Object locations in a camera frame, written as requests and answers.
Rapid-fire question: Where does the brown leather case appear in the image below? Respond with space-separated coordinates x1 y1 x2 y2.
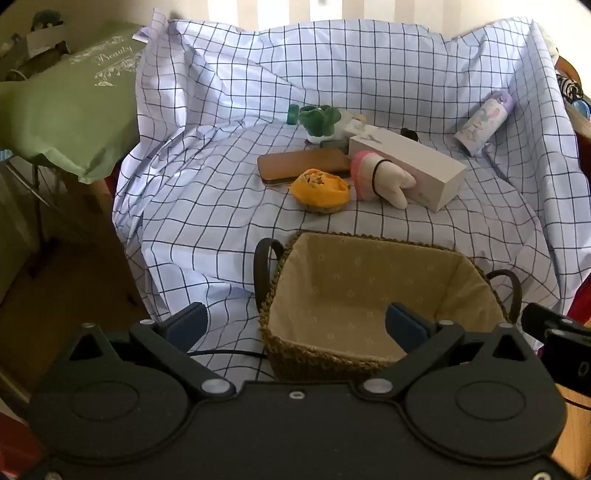
257 148 354 186

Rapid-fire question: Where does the zebra striped item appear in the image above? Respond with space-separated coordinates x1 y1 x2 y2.
556 74 585 100

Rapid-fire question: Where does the white checked cloth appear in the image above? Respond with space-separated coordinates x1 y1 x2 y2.
111 9 580 384

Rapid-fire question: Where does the red cloth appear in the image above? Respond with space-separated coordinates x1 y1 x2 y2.
569 258 591 324

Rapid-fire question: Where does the white gauze pack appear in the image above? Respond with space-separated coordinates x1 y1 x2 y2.
344 115 370 137

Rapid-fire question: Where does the brown cardboard piece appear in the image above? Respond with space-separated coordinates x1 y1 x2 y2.
27 28 71 61

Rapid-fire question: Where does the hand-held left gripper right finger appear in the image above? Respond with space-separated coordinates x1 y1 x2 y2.
358 303 533 401

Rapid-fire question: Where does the metal rack frame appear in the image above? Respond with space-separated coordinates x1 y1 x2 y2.
0 150 54 278

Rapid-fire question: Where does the printed pastel bottle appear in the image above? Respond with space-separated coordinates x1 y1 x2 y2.
453 91 515 158

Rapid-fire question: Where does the towel with black band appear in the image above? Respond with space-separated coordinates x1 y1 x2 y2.
350 150 417 209

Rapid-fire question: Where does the woven basket with beige lining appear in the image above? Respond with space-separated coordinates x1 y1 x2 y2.
253 231 522 383

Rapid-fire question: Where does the green plush plant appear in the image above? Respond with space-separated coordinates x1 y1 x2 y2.
298 104 343 143

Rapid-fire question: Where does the yellow fabric pouch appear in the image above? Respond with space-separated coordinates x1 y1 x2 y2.
289 168 352 210

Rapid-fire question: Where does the long white cardboard box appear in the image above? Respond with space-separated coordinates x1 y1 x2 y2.
348 126 468 213

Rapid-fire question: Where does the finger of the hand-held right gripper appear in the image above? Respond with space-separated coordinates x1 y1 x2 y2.
522 302 580 341

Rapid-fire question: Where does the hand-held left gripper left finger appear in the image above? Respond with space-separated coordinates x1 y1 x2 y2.
68 302 237 401

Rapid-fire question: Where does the black cable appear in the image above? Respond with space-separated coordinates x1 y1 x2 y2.
187 350 269 360

